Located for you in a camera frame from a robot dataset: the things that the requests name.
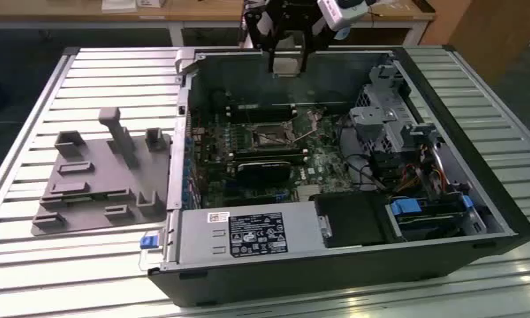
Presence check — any black open PC case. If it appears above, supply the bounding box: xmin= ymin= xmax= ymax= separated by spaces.
xmin=148 ymin=45 xmax=530 ymax=307

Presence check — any blue disk carrier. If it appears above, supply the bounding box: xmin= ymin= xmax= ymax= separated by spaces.
xmin=389 ymin=197 xmax=424 ymax=219

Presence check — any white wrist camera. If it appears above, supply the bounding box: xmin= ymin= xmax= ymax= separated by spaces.
xmin=316 ymin=0 xmax=369 ymax=31

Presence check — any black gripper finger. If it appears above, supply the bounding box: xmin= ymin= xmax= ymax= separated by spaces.
xmin=243 ymin=5 xmax=280 ymax=73
xmin=300 ymin=16 xmax=335 ymax=73

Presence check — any silver square CPU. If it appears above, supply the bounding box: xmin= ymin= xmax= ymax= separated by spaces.
xmin=272 ymin=54 xmax=304 ymax=78

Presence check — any black cable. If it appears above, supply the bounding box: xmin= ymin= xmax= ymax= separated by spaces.
xmin=343 ymin=152 xmax=388 ymax=193

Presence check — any grey power supply unit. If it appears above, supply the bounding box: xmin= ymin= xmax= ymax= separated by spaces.
xmin=176 ymin=203 xmax=333 ymax=266

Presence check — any wooden cabinet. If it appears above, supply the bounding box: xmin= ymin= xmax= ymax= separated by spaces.
xmin=419 ymin=0 xmax=530 ymax=87

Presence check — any metal CPU socket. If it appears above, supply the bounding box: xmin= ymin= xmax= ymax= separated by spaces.
xmin=245 ymin=122 xmax=300 ymax=150

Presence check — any metal drive cage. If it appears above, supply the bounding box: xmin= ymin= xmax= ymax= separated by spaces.
xmin=348 ymin=65 xmax=441 ymax=154

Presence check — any wooden desk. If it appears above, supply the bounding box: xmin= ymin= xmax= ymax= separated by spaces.
xmin=0 ymin=0 xmax=437 ymax=47

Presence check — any orange yellow wire bundle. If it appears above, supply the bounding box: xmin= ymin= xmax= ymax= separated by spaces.
xmin=396 ymin=164 xmax=451 ymax=195

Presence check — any black graphics card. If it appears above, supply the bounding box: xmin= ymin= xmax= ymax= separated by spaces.
xmin=235 ymin=160 xmax=295 ymax=187

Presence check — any black drive bay cover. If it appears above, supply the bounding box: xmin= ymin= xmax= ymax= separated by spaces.
xmin=312 ymin=193 xmax=393 ymax=248

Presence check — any grey plastic parts rack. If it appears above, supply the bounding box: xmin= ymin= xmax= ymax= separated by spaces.
xmin=30 ymin=107 xmax=175 ymax=237

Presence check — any green motherboard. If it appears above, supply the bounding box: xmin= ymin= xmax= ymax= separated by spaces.
xmin=188 ymin=99 xmax=359 ymax=211

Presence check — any small silver heatsink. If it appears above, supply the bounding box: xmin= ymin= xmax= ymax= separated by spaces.
xmin=296 ymin=185 xmax=321 ymax=201

